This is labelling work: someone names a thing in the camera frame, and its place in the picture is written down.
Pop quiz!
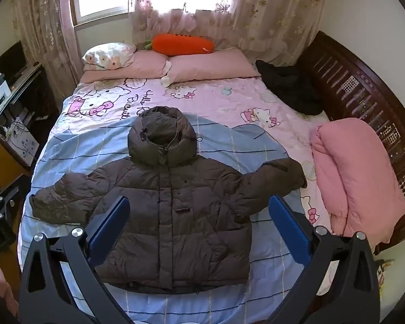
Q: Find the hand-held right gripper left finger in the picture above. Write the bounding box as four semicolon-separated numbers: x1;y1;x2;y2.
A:
18;195;146;324

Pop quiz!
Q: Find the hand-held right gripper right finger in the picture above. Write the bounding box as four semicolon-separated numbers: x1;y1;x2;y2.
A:
268;194;382;324

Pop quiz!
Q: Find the brown hooded puffer jacket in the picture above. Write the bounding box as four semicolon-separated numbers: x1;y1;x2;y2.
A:
30;106;308;294

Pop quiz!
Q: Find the person's left forearm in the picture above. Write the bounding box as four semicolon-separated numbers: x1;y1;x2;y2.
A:
0;260;20;324

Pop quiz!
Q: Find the yellow wooden cabinet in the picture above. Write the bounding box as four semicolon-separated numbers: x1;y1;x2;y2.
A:
0;134;32;191

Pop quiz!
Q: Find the white flower print box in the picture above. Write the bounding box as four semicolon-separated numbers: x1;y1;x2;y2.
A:
6;131;40;167

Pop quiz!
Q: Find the folded pink quilt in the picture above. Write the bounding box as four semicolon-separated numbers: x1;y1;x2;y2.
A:
310;117;405;245

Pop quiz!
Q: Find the blue striped bed sheet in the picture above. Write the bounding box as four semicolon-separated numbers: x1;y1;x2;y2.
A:
18;113;328;324

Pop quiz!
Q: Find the black shelf with items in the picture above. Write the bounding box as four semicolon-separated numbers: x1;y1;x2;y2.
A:
5;62;60;151

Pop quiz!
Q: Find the black monitor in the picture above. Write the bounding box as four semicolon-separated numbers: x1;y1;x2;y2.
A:
0;40;28;79

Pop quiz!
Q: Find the black clothing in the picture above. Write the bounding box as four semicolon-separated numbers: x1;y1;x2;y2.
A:
255;60;325;115

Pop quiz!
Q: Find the pink cartoon print bed sheet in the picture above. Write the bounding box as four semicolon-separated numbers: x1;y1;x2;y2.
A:
59;74;345;298

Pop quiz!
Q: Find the dark wooden headboard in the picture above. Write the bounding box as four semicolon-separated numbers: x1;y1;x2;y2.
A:
295;30;405;256

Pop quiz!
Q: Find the small white cloth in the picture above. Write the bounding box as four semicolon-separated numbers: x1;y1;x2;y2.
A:
160;61;173;86

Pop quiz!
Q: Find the pink pillow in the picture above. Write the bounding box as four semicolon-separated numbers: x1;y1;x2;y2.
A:
167;48;261;83
83;50;171;83

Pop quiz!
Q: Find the beige floral side curtain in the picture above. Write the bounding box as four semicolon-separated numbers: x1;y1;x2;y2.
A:
12;0;83;92

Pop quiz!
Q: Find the floral print pillow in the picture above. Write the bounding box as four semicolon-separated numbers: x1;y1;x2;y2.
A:
82;43;137;72

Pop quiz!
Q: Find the orange carrot plush pillow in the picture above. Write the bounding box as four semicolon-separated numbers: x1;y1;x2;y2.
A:
145;34;215;56

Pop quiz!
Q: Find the sheer floral curtain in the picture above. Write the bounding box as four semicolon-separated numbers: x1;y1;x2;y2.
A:
128;0;329;62

